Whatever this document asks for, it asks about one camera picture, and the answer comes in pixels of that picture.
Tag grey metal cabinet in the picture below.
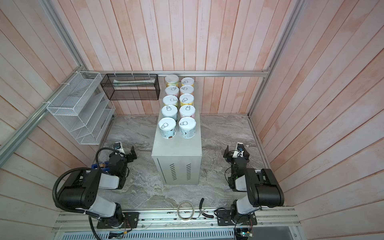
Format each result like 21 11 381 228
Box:
152 91 203 185

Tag yellow label can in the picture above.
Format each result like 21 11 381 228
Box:
181 77 195 87

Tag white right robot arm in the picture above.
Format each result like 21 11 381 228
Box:
215 143 285 227

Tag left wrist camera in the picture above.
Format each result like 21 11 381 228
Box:
113 142 125 154

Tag pink label can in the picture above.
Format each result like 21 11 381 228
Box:
180 85 195 95

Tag black mesh wall basket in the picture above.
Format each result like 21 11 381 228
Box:
101 73 161 101

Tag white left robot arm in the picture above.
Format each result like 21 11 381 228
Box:
52 143 139 231

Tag white wire mesh rack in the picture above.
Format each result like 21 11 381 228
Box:
47 72 116 145

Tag black handled pliers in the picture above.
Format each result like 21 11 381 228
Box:
199 198 214 219

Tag grey label can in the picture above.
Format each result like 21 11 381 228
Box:
179 117 197 139

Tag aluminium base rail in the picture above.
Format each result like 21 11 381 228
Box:
53 207 306 240

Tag white lid can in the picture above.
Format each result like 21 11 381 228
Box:
179 105 196 119

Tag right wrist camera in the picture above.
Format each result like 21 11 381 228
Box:
233 143 245 158

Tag floor can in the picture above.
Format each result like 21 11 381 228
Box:
163 95 179 108
161 105 178 121
158 117 177 139
179 94 195 106

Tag blue tape dispenser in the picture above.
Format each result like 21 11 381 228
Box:
91 162 110 174

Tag tall yellow peach can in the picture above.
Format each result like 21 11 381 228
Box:
165 74 179 87

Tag clear tape roll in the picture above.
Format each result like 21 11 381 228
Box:
177 201 195 221

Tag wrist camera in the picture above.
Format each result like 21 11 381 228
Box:
233 143 245 158
113 142 125 154

